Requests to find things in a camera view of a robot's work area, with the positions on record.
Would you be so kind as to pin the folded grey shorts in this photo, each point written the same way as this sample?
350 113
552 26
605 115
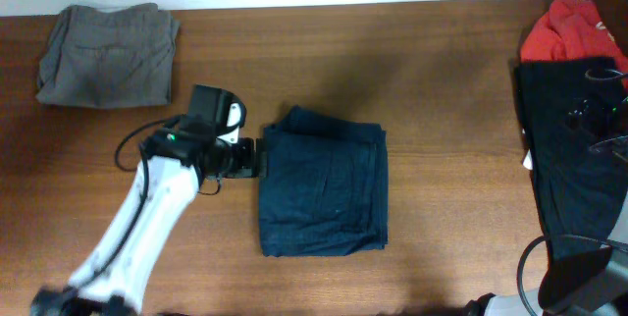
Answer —
108 60

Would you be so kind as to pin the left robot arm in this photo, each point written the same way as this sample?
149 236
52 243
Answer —
181 154

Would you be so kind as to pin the red shirt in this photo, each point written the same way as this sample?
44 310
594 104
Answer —
571 30

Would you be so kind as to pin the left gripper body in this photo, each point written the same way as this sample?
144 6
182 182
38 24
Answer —
260 157

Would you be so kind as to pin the black shorts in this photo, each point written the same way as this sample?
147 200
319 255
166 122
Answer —
581 195

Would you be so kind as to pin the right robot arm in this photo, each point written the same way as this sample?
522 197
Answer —
588 283

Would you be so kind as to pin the navy blue shorts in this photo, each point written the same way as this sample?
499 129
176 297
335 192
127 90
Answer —
326 192

